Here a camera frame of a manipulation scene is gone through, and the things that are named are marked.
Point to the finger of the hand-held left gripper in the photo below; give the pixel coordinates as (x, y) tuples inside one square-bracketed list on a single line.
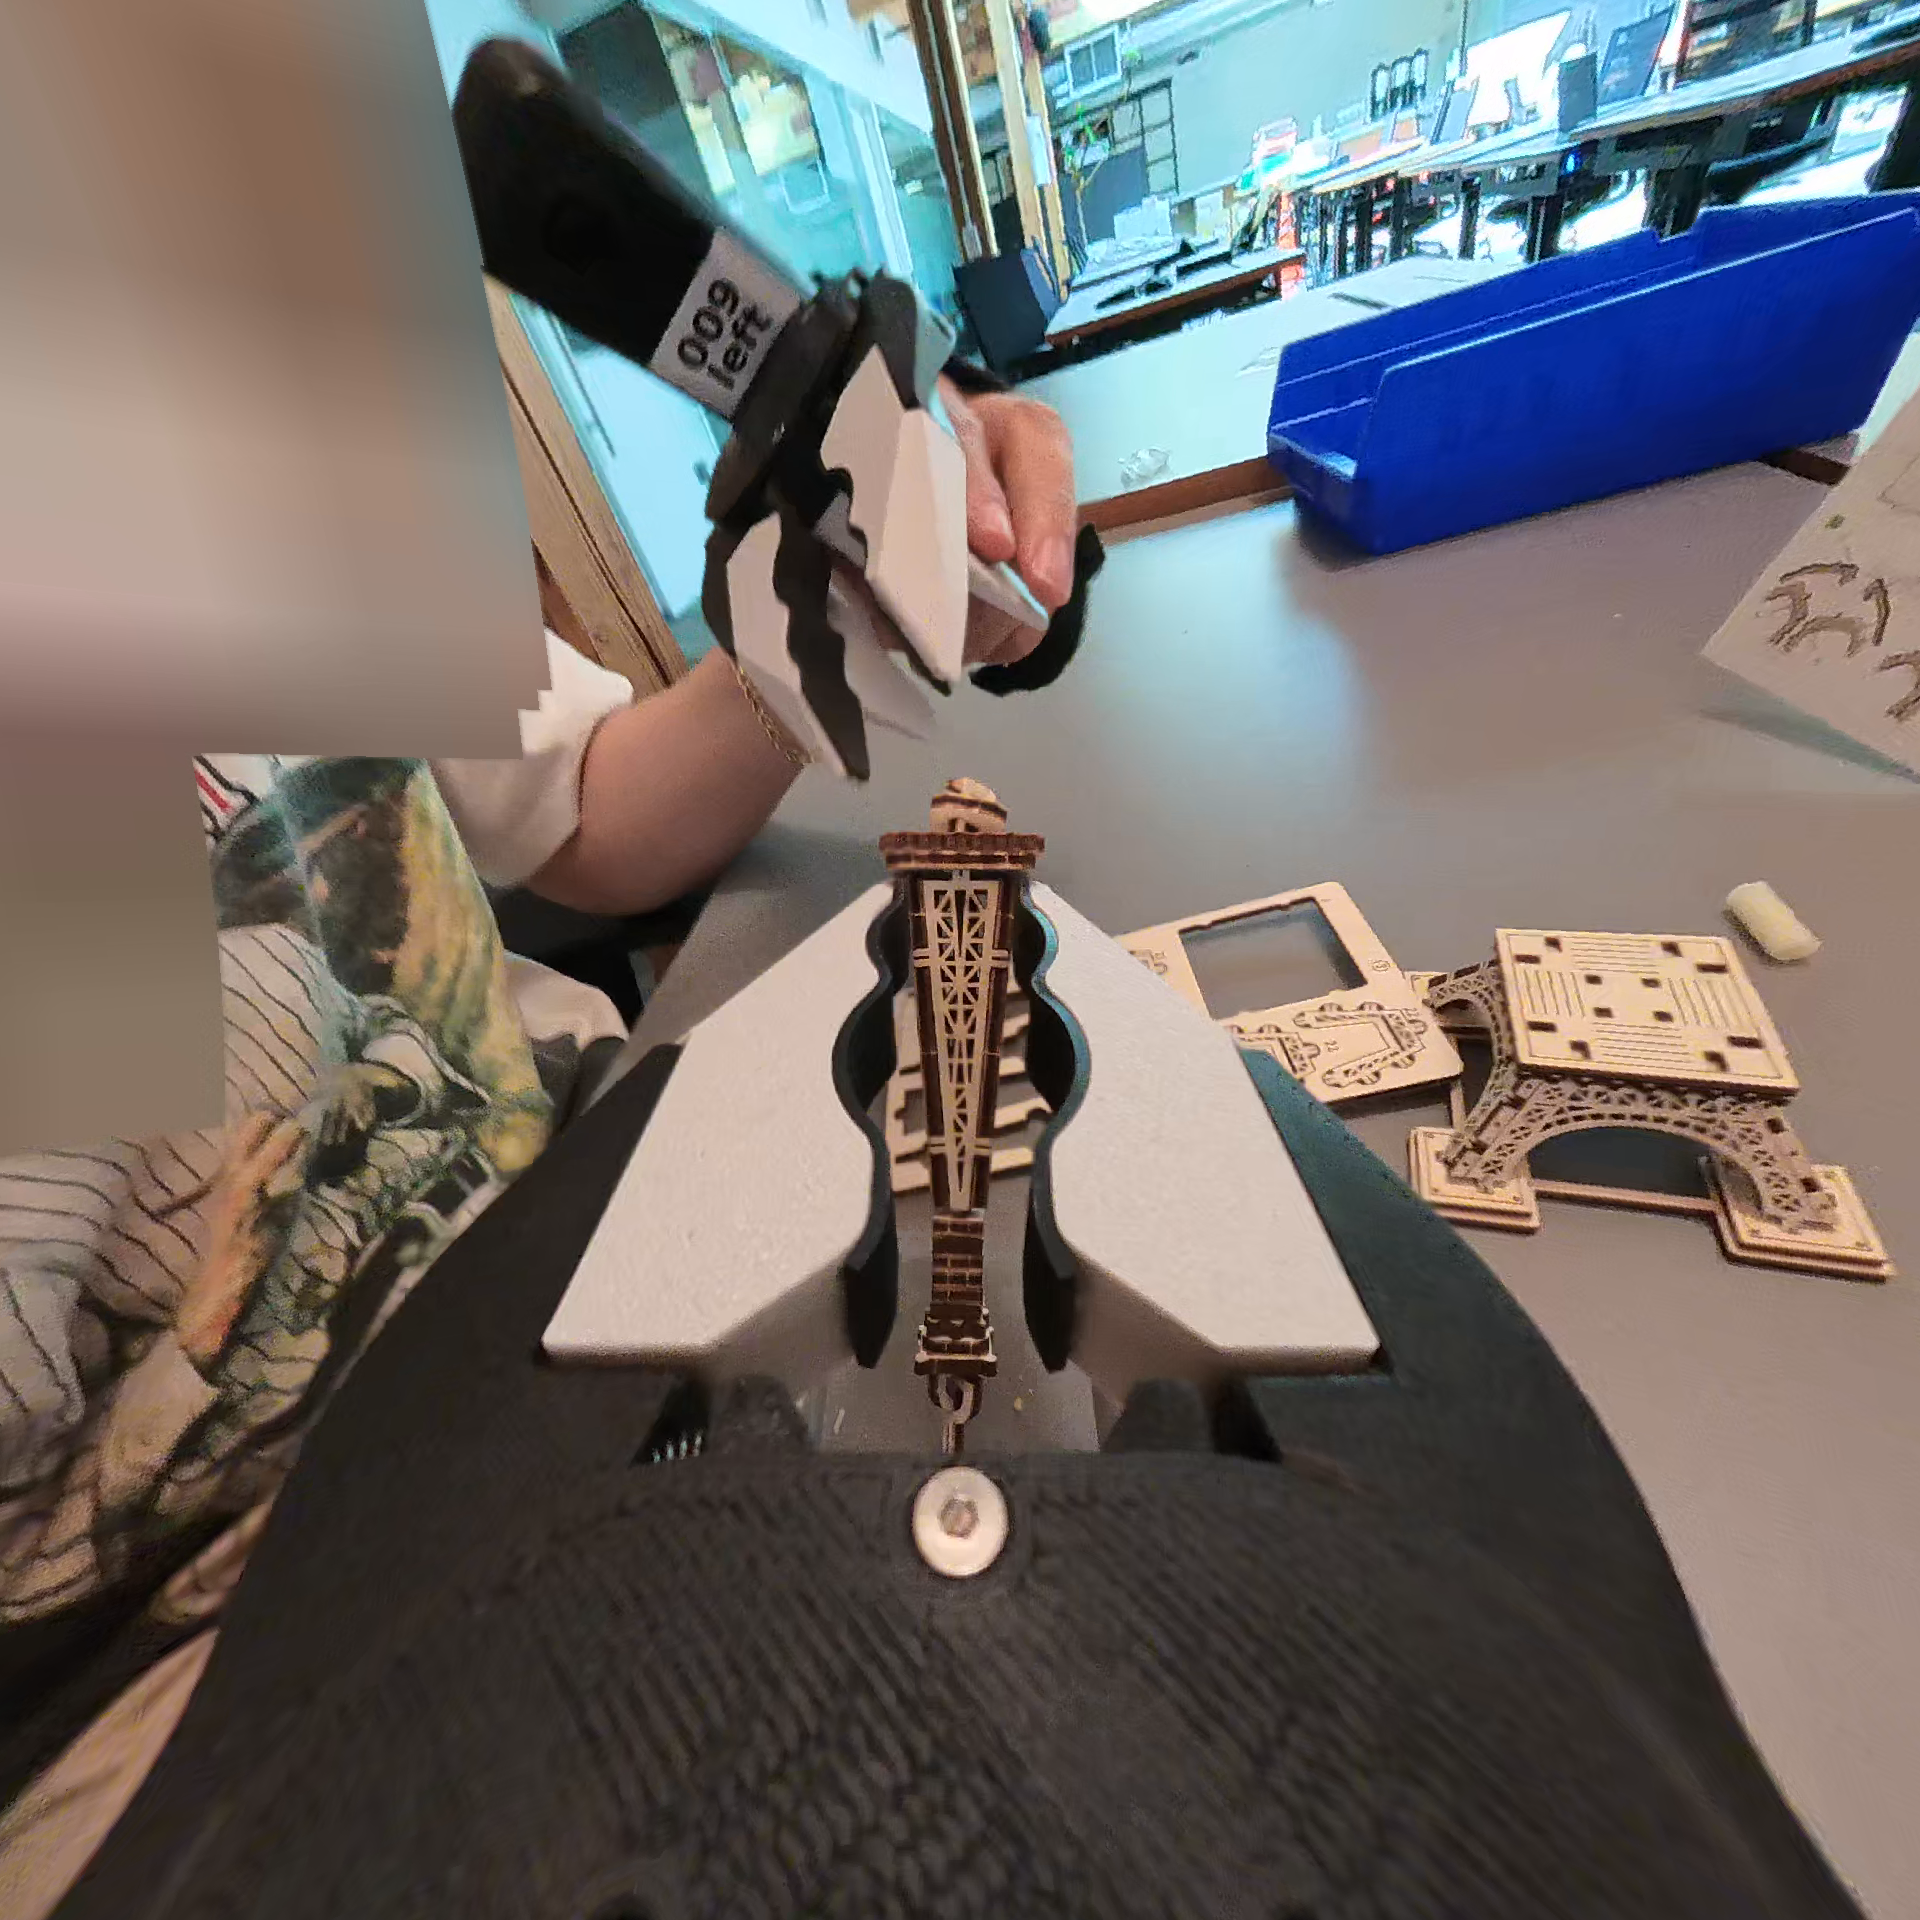
[(914, 523), (773, 660)]

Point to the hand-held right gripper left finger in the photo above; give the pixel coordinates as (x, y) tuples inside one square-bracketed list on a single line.
[(704, 1185)]

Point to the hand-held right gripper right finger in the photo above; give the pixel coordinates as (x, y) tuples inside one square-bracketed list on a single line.
[(1201, 1201)]

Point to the wooden tower spire model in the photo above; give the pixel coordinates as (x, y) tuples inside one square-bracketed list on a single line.
[(961, 991)]

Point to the person's left forearm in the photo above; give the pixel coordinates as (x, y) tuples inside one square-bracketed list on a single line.
[(661, 809)]

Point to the person's left hand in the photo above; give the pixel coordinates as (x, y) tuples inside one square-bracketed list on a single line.
[(1026, 481)]

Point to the wooden cut-out parts sheet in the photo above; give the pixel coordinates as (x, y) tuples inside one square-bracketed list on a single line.
[(1348, 1050)]

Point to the black screen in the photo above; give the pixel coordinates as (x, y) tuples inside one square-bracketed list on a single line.
[(1003, 307)]

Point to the small clear plastic wrapper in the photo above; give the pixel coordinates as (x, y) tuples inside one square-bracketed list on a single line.
[(1148, 463)]

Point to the adjacent pale table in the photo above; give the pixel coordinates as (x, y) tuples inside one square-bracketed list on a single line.
[(1185, 399)]

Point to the person's printed shirt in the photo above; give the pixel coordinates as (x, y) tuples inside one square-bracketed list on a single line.
[(375, 1050)]

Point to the wooden tower base model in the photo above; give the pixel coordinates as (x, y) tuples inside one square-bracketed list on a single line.
[(1635, 1050)]

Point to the small white eraser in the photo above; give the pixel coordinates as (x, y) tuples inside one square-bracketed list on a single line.
[(1772, 916)]

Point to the blue plastic bin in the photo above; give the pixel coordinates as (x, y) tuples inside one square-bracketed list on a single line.
[(1575, 389)]

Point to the row of background work tables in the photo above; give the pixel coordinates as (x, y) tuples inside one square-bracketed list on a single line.
[(1499, 164)]

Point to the pale parts sheet with curved cut-outs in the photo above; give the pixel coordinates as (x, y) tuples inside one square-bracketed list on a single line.
[(1844, 660)]

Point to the person's beige trousers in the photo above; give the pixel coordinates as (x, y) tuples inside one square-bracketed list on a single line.
[(75, 1785)]

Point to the wooden partition frame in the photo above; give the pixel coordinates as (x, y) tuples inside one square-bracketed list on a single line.
[(600, 540)]

